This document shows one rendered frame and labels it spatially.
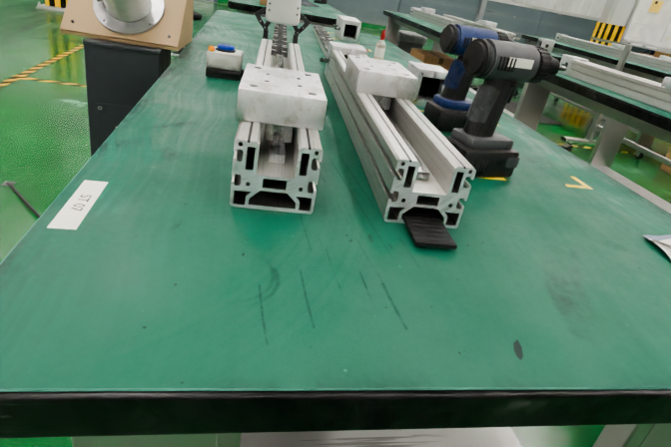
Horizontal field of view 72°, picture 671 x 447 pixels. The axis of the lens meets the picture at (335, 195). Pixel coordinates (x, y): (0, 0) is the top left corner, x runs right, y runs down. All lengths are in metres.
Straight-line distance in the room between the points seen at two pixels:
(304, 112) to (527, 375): 0.38
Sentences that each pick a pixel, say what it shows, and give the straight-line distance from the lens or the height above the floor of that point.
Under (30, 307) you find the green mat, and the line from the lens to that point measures 0.43.
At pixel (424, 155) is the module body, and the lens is 0.68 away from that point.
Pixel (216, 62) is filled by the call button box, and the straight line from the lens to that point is 1.16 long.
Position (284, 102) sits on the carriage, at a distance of 0.58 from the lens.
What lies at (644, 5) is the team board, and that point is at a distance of 4.52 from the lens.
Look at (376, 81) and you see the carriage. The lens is 0.85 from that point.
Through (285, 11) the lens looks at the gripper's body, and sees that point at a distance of 1.46.
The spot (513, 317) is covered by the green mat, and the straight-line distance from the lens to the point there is 0.49.
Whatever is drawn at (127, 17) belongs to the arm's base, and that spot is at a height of 0.85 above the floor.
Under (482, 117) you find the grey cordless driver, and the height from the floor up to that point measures 0.88.
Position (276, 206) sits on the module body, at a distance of 0.56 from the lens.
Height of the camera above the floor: 1.04
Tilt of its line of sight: 25 degrees down
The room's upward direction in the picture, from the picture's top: 11 degrees clockwise
